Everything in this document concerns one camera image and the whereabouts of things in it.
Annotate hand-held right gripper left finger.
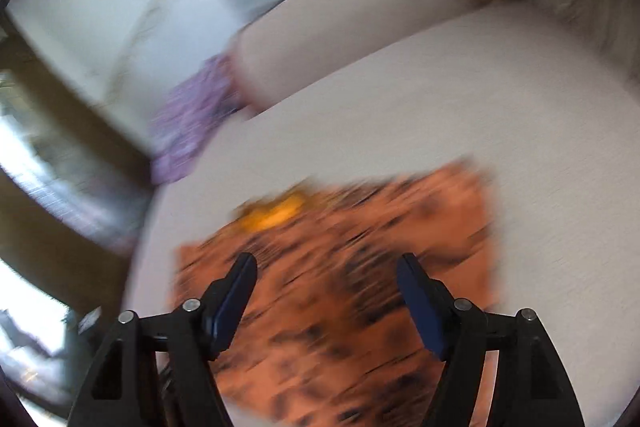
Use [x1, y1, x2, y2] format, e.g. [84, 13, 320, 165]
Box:
[67, 252, 258, 427]

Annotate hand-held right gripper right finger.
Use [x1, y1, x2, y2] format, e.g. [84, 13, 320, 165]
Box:
[396, 253, 586, 427]

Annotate orange black floral shirt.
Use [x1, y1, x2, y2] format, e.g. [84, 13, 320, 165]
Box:
[172, 159, 503, 427]

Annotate purple floral cloth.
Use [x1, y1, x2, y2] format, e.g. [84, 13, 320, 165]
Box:
[149, 54, 242, 185]

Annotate wooden stained glass door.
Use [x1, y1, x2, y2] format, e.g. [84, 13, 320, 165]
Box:
[0, 14, 153, 408]

